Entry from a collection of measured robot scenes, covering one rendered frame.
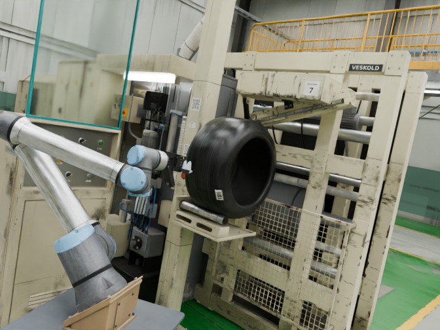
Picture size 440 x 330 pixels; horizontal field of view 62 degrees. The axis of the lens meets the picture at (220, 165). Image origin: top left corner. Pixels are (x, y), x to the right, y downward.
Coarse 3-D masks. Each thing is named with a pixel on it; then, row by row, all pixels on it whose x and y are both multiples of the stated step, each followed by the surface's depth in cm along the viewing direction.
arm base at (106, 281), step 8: (96, 272) 127; (104, 272) 129; (112, 272) 131; (80, 280) 126; (88, 280) 126; (96, 280) 126; (104, 280) 127; (112, 280) 128; (120, 280) 131; (80, 288) 126; (88, 288) 125; (96, 288) 125; (104, 288) 126; (112, 288) 126; (120, 288) 129; (80, 296) 125; (88, 296) 124; (96, 296) 124; (104, 296) 124; (80, 304) 125; (88, 304) 123
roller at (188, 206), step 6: (186, 204) 215; (192, 204) 213; (192, 210) 211; (198, 210) 208; (204, 210) 206; (204, 216) 205; (210, 216) 202; (216, 216) 199; (222, 216) 198; (222, 222) 197
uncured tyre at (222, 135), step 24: (216, 120) 204; (240, 120) 199; (192, 144) 198; (216, 144) 188; (240, 144) 191; (264, 144) 226; (192, 168) 195; (216, 168) 185; (240, 168) 241; (264, 168) 232; (192, 192) 201; (240, 192) 235; (264, 192) 218; (240, 216) 207
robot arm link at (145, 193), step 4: (140, 168) 154; (144, 168) 154; (148, 168) 156; (144, 172) 154; (148, 172) 155; (148, 176) 155; (148, 180) 151; (148, 184) 151; (148, 188) 154; (128, 192) 154; (132, 192) 152; (136, 192) 150; (140, 192) 150; (144, 192) 153; (148, 192) 155; (144, 196) 154
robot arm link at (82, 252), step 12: (84, 228) 132; (60, 240) 128; (72, 240) 128; (84, 240) 129; (96, 240) 133; (60, 252) 128; (72, 252) 127; (84, 252) 128; (96, 252) 130; (108, 252) 144; (72, 264) 127; (84, 264) 127; (96, 264) 128; (108, 264) 132; (72, 276) 127; (84, 276) 126
